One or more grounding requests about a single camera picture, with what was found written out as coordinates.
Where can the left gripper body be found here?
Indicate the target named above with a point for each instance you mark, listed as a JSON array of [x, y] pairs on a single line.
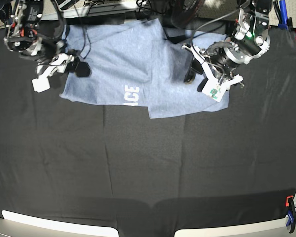
[[222, 58]]

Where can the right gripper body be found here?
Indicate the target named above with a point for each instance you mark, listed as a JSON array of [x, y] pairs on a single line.
[[58, 64]]

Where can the blue-grey t-shirt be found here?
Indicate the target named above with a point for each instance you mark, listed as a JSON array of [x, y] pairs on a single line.
[[139, 63]]

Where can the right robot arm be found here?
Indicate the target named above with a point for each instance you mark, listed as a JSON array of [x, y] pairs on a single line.
[[24, 36]]

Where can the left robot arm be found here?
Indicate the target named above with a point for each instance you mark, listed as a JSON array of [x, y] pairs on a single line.
[[249, 40]]

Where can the blue clamp far right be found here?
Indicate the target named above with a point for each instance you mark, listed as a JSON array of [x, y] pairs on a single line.
[[284, 22]]

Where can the black table cloth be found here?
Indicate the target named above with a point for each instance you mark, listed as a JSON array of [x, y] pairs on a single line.
[[113, 166]]

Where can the orange blue clamp near right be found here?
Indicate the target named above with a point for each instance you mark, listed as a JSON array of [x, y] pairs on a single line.
[[291, 213]]

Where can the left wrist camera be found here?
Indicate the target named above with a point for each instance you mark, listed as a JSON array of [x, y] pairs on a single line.
[[214, 90]]

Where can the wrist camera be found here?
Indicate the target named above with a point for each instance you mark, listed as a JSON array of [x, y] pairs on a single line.
[[41, 84], [214, 90]]

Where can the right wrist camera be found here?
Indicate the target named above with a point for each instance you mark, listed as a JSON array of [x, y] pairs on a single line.
[[41, 84]]

